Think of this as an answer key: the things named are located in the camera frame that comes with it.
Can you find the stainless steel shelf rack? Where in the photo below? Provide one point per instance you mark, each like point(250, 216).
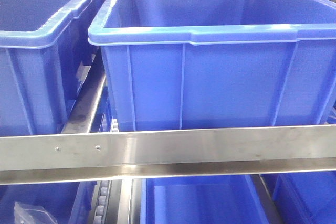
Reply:
point(124, 159)

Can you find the blue plastic bin left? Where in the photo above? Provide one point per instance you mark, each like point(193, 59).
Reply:
point(43, 45)

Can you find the blue bin lower right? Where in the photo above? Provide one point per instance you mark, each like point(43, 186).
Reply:
point(307, 197)

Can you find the blue bin lower centre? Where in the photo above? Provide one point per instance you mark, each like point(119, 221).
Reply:
point(201, 199)

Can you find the blue plastic bin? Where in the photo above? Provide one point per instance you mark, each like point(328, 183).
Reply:
point(43, 45)
point(192, 64)

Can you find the clear plastic bag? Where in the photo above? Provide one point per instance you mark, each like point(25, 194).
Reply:
point(25, 213)

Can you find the blue bin lower left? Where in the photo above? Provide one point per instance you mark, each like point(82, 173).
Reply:
point(65, 202)

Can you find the blue plastic bin centre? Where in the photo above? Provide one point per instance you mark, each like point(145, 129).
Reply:
point(192, 64)

